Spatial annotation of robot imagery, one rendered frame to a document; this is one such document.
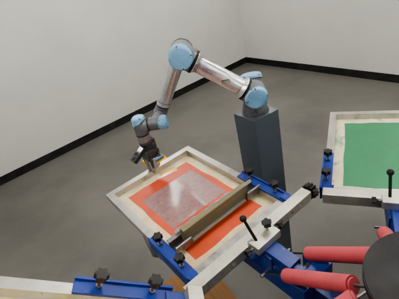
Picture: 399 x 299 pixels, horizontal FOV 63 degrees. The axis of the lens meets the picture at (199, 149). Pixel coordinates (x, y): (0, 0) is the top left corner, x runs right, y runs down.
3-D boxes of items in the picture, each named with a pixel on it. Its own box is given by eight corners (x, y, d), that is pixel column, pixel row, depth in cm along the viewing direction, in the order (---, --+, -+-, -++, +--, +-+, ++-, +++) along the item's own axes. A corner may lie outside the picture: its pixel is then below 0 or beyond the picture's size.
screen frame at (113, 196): (107, 199, 181) (105, 194, 179) (189, 150, 207) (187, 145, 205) (193, 287, 125) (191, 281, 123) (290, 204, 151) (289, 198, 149)
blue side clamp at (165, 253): (151, 248, 147) (146, 238, 143) (160, 242, 149) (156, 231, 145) (190, 290, 125) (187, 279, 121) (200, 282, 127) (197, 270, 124)
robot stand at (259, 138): (275, 239, 257) (256, 101, 196) (292, 252, 244) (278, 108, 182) (257, 251, 250) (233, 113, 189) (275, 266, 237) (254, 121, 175)
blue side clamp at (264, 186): (238, 185, 172) (236, 174, 168) (244, 180, 174) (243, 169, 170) (284, 210, 150) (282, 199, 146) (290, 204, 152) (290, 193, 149)
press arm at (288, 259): (255, 251, 129) (253, 242, 126) (265, 241, 131) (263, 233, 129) (290, 277, 116) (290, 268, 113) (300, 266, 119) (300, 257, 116)
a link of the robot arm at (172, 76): (176, 30, 168) (149, 111, 192) (174, 35, 158) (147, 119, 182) (196, 38, 170) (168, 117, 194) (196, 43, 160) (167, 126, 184)
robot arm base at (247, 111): (256, 103, 194) (254, 88, 189) (274, 109, 183) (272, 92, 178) (237, 113, 189) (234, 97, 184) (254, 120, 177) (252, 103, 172)
